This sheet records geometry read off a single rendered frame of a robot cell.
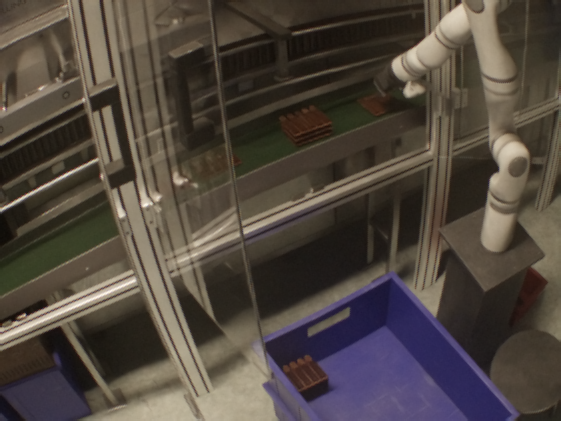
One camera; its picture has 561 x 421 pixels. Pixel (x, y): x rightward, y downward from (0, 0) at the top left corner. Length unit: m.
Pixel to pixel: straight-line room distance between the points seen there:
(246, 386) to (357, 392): 0.43
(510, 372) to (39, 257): 1.33
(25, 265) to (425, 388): 1.12
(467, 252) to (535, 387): 0.49
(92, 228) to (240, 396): 0.73
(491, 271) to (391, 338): 0.41
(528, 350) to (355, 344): 0.55
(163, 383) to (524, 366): 1.16
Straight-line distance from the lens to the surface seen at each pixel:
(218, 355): 1.95
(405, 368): 1.62
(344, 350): 1.65
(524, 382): 1.62
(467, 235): 1.50
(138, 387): 1.93
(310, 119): 1.53
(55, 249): 1.47
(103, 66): 1.07
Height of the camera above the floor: 1.59
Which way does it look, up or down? 44 degrees down
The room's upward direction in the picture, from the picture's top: 6 degrees counter-clockwise
